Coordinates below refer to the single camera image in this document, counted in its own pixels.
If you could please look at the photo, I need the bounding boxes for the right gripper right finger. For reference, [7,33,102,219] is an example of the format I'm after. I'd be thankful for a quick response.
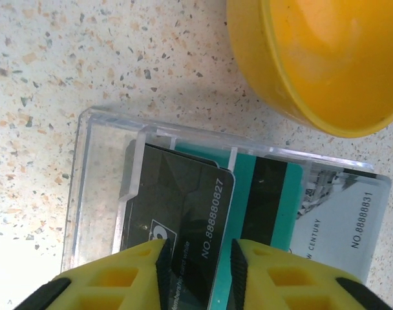
[230,238,393,310]

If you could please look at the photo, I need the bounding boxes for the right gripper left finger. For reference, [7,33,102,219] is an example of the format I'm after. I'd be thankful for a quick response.
[15,238,174,310]

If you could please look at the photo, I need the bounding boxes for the teal striped box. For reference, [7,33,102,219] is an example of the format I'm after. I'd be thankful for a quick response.
[59,106,393,285]

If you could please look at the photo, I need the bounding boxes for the teal card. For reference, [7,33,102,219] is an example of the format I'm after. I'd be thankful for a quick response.
[174,141,306,310]

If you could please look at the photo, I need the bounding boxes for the white grey numbered card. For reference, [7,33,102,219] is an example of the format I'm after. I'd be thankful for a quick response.
[288,161,391,282]

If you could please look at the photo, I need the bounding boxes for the black numbered membership card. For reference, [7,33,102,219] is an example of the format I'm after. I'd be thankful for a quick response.
[118,151,237,310]

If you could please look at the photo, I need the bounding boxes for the yellow bowl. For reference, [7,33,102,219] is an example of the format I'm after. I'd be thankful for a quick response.
[226,0,393,139]

